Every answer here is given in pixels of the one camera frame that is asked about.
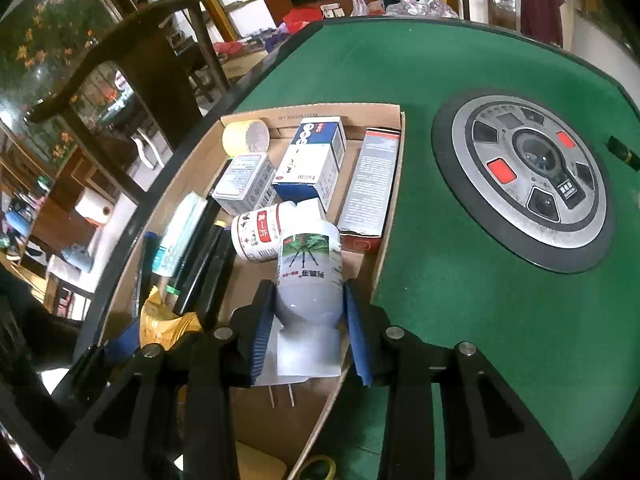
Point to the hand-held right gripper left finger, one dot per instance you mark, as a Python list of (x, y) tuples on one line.
[(262, 340)]

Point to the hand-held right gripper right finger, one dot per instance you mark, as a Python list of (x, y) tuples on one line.
[(357, 335)]

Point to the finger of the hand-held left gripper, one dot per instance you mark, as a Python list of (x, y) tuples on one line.
[(122, 345)]

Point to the yellow packet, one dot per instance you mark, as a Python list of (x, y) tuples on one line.
[(160, 325)]

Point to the grey repellent bottle with plug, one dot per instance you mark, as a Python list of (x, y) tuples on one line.
[(310, 290)]

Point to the shallow cardboard box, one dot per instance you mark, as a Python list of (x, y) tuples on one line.
[(300, 410)]

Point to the pale yellow tape roll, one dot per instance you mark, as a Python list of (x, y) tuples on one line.
[(317, 467)]

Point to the black pen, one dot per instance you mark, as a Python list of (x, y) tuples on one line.
[(212, 280)]

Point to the dark blue pen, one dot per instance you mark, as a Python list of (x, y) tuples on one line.
[(150, 255)]

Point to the black marker with green end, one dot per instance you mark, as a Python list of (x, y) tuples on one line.
[(200, 255)]

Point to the white bottle with red label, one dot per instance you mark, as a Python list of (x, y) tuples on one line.
[(260, 232)]

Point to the wooden sideboard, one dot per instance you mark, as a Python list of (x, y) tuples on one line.
[(50, 220)]

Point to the beige flat packet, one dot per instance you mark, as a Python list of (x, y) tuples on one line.
[(257, 462)]

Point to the white and green packet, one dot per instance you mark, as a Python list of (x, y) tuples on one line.
[(180, 235)]

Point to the white paper towel roll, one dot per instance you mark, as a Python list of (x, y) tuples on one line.
[(92, 207)]

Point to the long grey and red carton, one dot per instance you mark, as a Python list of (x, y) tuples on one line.
[(370, 185)]

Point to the small grey carton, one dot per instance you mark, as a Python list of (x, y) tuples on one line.
[(240, 185)]

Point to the blue and white carton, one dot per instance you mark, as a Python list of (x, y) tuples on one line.
[(310, 160)]

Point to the round grey table control panel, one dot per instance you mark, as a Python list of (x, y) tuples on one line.
[(495, 210)]

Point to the dark wooden chair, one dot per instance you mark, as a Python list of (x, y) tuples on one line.
[(150, 60)]

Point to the red bag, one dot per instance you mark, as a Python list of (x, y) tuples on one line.
[(300, 20)]

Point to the dark green small tube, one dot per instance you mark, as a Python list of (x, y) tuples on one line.
[(622, 152)]

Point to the pink plastic bag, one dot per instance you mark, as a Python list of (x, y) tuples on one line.
[(365, 7)]

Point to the dark red garment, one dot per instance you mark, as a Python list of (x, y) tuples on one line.
[(542, 5)]

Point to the floral wall painting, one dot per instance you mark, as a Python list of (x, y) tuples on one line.
[(40, 45)]

